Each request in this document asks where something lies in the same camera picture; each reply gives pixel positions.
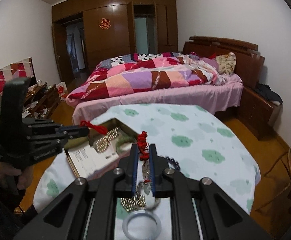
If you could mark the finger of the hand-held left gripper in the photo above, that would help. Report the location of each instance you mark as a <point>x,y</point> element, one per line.
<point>75,128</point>
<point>75,136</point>

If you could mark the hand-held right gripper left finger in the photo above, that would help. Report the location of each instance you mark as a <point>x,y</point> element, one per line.
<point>134,170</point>

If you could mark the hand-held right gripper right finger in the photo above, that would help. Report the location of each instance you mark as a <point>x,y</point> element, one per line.
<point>152,172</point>

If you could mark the gold metal tin box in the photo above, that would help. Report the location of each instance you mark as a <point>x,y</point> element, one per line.
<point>118,123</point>

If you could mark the person's left hand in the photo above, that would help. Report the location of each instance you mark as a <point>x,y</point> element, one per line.
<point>24,178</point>

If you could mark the white paper card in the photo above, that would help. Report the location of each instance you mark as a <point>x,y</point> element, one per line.
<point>85,160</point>

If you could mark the green jade bangle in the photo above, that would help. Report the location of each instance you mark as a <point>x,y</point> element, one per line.
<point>121,142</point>

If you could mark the low wooden cabinet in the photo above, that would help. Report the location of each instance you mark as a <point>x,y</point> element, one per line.
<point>45,100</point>

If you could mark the red and white bag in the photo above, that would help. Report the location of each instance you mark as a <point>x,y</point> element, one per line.
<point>61,90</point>

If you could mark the white jade bangle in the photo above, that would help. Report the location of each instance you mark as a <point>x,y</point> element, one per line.
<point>141,214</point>

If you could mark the white cup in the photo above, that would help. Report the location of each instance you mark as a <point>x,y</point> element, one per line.
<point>38,83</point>

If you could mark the red patterned cloth cover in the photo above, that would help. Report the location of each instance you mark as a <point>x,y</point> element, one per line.
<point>15,72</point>

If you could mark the cloud print tablecloth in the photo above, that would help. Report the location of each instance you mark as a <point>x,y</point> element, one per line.
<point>185,130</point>

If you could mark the pink bed sheet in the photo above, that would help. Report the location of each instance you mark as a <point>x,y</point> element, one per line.
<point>160,100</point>

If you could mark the patchwork quilt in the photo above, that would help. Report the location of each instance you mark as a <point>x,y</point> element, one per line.
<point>140,80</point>

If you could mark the brown wooden wardrobe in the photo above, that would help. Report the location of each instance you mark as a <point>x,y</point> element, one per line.
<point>105,50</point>

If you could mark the wooden nightstand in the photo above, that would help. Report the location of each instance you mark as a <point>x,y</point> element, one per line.
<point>255,115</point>

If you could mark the floral pillow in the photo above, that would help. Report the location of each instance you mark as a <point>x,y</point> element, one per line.
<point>226,63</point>

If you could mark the dark clothes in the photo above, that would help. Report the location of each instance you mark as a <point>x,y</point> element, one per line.
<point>268,92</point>

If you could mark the wooden bed headboard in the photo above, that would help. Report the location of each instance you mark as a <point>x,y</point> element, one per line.
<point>248,60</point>

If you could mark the red paper wall decoration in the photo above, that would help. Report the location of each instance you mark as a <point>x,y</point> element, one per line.
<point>104,24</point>

